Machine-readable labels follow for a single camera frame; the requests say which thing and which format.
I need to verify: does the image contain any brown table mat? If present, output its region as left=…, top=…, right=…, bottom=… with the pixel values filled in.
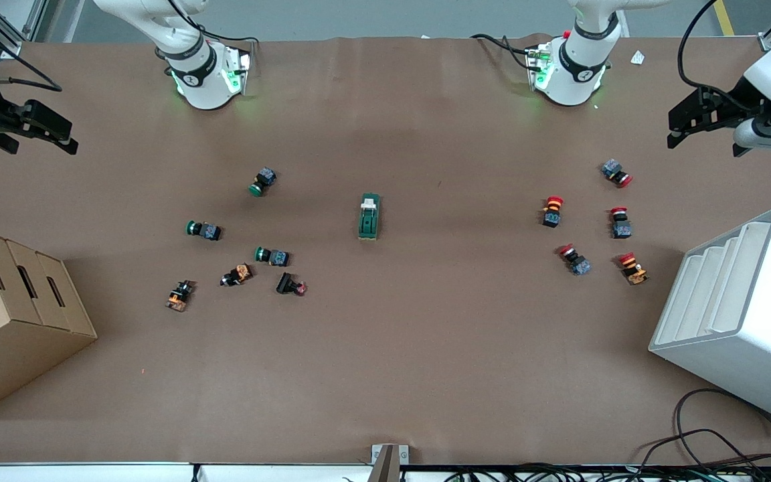
left=0, top=33, right=771, bottom=466

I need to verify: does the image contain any black looped cable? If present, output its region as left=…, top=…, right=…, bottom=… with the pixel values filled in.
left=675, top=388, right=771, bottom=469

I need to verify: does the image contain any brown cardboard box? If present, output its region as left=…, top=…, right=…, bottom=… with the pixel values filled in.
left=0, top=224, right=98, bottom=421

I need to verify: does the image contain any red button orange black body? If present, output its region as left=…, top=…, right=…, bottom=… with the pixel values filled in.
left=541, top=195, right=565, bottom=229

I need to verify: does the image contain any red button grey body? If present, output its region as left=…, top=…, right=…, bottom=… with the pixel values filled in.
left=558, top=244, right=592, bottom=276
left=610, top=206, right=632, bottom=240
left=601, top=159, right=634, bottom=189

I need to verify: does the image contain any black orange selector switch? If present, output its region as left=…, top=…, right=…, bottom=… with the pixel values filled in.
left=220, top=263, right=254, bottom=288
left=165, top=280, right=195, bottom=313

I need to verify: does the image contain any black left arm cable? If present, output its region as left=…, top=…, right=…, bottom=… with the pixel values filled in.
left=677, top=0, right=761, bottom=108

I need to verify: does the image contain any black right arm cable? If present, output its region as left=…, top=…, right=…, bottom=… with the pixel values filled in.
left=0, top=44, right=64, bottom=93

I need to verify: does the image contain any green push button switch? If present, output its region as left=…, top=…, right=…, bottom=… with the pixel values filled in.
left=248, top=167, right=278, bottom=197
left=254, top=246, right=290, bottom=267
left=185, top=220, right=223, bottom=242

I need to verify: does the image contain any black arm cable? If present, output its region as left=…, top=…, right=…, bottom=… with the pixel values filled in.
left=677, top=0, right=761, bottom=108
left=0, top=44, right=64, bottom=93

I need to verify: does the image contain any green terminal block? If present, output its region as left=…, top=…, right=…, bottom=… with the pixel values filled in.
left=357, top=193, right=383, bottom=242

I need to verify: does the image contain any black thin cable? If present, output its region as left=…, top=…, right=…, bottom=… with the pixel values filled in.
left=640, top=428, right=771, bottom=473

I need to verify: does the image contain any white slotted bin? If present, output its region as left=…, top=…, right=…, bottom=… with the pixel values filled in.
left=649, top=207, right=771, bottom=431

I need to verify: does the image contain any black cable bundle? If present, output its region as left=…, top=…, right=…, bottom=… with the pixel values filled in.
left=446, top=464, right=771, bottom=482

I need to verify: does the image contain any aluminium camera post bracket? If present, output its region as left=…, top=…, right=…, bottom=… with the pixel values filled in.
left=371, top=443, right=410, bottom=482

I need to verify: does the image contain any black pink button switch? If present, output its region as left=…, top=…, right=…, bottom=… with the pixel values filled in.
left=275, top=271, right=308, bottom=297

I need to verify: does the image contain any black base cable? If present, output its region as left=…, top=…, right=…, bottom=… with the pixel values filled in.
left=471, top=33, right=535, bottom=57

